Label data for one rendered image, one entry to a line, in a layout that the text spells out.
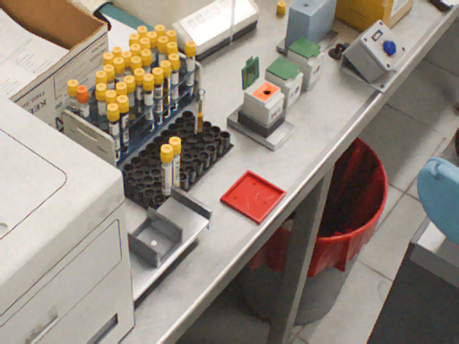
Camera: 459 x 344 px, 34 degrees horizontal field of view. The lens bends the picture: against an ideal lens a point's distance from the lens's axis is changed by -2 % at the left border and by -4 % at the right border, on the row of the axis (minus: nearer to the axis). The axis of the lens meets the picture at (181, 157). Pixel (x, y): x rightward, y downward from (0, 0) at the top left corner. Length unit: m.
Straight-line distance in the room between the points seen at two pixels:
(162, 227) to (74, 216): 0.31
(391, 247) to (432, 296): 1.04
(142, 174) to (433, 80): 1.77
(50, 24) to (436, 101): 1.67
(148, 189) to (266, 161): 0.19
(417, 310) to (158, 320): 0.42
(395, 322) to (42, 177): 0.70
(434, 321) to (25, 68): 0.73
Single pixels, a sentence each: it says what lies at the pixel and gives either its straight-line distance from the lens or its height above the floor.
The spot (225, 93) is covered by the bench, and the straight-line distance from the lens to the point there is 1.23.
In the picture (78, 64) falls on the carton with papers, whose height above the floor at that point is 0.99.
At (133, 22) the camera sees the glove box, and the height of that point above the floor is 0.94.
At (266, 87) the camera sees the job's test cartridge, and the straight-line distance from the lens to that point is 1.14.
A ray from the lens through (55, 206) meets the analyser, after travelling 0.70.
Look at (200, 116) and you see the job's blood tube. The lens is 1.11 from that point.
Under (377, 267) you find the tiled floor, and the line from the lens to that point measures 2.14.
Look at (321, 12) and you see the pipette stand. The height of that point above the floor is 0.96.
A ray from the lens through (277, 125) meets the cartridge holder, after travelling 1.16.
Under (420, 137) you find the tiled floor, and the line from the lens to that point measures 2.50.
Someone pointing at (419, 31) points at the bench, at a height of 0.88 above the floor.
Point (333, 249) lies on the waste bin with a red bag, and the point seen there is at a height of 0.40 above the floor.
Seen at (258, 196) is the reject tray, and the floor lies 0.88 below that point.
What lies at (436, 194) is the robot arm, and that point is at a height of 1.08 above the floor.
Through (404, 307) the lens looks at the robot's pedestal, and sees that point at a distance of 1.21.
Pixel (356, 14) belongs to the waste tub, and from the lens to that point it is 1.38.
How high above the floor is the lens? 1.72
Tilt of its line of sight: 48 degrees down
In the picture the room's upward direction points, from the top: 1 degrees clockwise
